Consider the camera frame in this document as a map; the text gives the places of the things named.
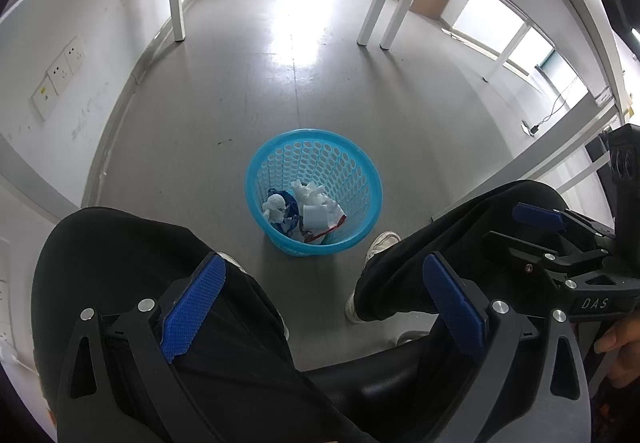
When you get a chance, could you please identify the white tissue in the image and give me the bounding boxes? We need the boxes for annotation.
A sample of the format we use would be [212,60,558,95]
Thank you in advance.
[292,180,335,207]

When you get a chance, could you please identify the person's right hand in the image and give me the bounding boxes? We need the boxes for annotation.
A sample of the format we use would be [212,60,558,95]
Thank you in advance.
[594,319,640,390]

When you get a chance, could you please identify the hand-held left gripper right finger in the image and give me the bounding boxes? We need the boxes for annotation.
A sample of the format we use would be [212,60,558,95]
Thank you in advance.
[422,251,591,443]

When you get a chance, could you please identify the person's white shoe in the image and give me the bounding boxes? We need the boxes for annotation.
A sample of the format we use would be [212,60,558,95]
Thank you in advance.
[215,250,247,275]
[344,230,402,323]

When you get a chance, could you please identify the blue wrapper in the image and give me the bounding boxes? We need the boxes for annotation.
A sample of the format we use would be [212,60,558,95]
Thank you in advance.
[269,190,302,232]

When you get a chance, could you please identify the blue plastic mesh basket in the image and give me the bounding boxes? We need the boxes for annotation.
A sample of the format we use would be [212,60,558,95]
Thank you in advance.
[244,128,384,258]

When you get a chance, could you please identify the red white packet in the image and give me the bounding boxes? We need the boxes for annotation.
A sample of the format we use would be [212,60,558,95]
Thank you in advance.
[301,209,347,245]

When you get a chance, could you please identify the person's left white shoe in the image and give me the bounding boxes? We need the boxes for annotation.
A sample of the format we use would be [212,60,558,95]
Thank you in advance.
[215,250,247,275]

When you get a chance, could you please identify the black cable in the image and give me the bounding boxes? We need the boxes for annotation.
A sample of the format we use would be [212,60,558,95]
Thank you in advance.
[520,77,592,137]

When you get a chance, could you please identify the person's right forearm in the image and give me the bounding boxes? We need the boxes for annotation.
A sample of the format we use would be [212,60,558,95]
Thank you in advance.
[594,383,632,443]

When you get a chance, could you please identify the black chair seat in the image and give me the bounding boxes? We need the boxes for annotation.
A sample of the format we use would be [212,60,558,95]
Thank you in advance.
[299,337,511,430]

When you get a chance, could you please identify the white wall socket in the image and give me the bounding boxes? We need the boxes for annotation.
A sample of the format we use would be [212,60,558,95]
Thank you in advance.
[63,35,86,74]
[31,73,59,120]
[47,54,72,97]

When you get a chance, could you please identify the person's right white shoe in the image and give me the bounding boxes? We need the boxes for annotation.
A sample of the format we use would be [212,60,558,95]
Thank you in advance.
[344,230,402,323]

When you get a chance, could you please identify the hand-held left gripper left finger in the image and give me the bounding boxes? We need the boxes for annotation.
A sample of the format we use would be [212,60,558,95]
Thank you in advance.
[56,253,227,443]

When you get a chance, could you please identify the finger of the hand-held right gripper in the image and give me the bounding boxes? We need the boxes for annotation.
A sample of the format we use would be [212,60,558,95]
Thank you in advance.
[514,202,616,250]
[481,229,609,282]

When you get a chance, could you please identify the person's black pants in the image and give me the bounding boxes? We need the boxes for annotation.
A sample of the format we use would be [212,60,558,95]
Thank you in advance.
[31,180,573,443]

